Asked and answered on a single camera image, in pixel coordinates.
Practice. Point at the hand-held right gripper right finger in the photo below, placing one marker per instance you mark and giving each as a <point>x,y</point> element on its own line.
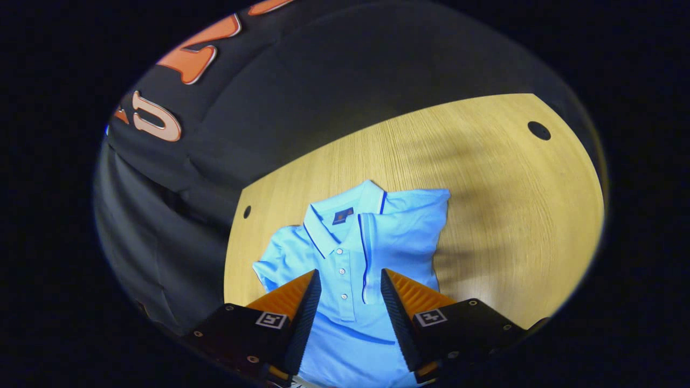
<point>401,328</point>

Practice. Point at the light blue T-shirt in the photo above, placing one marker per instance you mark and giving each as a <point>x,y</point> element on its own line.
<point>345,242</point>

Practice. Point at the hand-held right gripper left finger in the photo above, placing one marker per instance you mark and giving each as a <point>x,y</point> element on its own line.
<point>304,323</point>

